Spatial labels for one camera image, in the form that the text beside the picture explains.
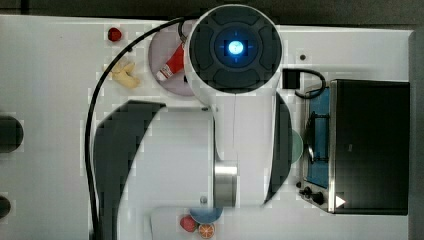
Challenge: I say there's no green mug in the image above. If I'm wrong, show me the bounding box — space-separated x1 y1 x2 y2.
292 130 303 163

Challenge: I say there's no red toy fruit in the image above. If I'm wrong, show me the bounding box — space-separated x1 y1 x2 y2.
180 215 198 232

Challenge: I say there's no blue bowl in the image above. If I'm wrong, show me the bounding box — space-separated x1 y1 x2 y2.
190 208 223 224

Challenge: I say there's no red ketchup bottle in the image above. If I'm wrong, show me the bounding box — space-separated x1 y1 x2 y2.
156 43 184 81

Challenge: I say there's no black cylinder at table edge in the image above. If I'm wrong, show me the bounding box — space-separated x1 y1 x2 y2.
0 116 24 153

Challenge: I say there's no yellow toy ginger root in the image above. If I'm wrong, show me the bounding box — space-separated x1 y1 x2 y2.
108 60 140 89

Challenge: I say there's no orange slice toy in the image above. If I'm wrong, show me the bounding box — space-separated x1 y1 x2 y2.
198 224 215 239

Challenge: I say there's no red toy strawberry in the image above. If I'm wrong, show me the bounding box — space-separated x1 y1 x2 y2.
108 28 122 42

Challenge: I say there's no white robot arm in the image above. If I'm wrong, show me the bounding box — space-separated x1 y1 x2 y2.
93 4 292 240

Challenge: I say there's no black toaster oven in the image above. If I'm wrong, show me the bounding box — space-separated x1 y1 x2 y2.
297 79 410 215

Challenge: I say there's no small black cylinder lower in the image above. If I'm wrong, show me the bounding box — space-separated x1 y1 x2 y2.
0 196 11 218

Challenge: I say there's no grey round plate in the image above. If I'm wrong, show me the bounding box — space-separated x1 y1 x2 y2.
148 24 194 97

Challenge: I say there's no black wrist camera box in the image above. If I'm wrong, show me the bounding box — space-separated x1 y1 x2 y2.
283 69 300 89

